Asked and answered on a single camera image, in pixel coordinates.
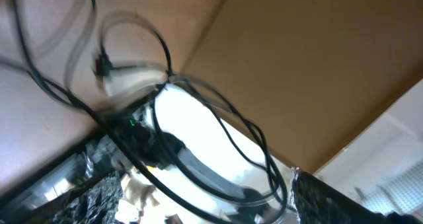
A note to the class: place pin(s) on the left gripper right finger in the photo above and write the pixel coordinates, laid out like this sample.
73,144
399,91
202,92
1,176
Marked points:
318,203

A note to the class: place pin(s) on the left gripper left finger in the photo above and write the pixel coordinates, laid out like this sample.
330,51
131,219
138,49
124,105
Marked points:
98,205

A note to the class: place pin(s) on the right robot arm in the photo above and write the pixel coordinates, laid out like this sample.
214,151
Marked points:
149,145

